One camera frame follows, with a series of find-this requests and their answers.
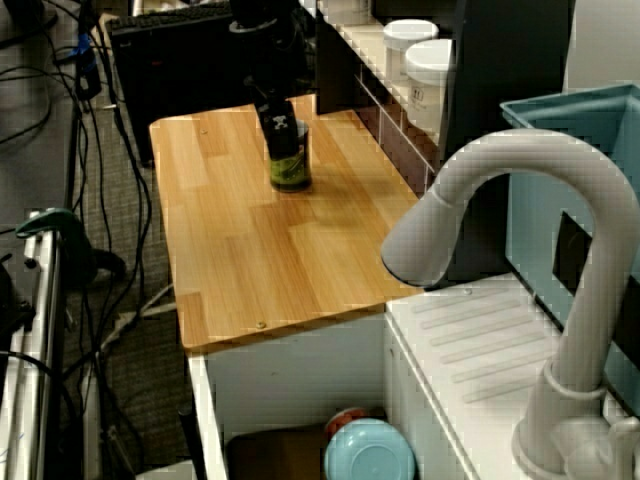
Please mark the black upright panel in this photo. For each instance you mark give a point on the black upright panel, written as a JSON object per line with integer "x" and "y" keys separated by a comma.
{"x": 500, "y": 100}

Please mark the white shelf container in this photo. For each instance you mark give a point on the white shelf container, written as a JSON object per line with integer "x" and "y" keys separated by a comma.
{"x": 350, "y": 10}

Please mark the green clamp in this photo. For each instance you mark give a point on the green clamp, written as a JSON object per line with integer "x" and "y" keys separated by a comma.
{"x": 55, "y": 218}

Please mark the white toy sink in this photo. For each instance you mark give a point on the white toy sink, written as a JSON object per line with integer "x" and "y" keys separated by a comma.
{"x": 475, "y": 340}

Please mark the green peas can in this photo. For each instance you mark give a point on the green peas can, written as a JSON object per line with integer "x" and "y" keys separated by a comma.
{"x": 295, "y": 175}

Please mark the grey curved faucet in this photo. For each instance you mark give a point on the grey curved faucet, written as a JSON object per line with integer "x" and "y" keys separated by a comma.
{"x": 530, "y": 150}

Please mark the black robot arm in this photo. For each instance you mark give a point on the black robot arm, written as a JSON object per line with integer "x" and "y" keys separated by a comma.
{"x": 260, "y": 45}

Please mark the light blue bowl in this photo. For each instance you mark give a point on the light blue bowl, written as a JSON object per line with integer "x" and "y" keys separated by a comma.
{"x": 370, "y": 455}

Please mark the orange beans can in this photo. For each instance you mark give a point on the orange beans can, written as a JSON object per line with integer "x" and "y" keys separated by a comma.
{"x": 345, "y": 419}

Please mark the teal plastic bin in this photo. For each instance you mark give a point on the teal plastic bin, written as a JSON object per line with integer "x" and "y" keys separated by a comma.
{"x": 550, "y": 200}

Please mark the white aluminium frame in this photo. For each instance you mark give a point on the white aluminium frame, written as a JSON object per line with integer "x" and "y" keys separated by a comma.
{"x": 45, "y": 300}

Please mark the black equipment box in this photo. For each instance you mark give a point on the black equipment box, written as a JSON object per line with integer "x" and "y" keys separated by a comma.
{"x": 175, "y": 75}

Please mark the white lidded plastic jar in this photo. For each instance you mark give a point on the white lidded plastic jar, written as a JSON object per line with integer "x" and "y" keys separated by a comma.
{"x": 425, "y": 85}
{"x": 407, "y": 35}

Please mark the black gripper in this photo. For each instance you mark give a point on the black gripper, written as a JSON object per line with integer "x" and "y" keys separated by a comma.
{"x": 270, "y": 97}

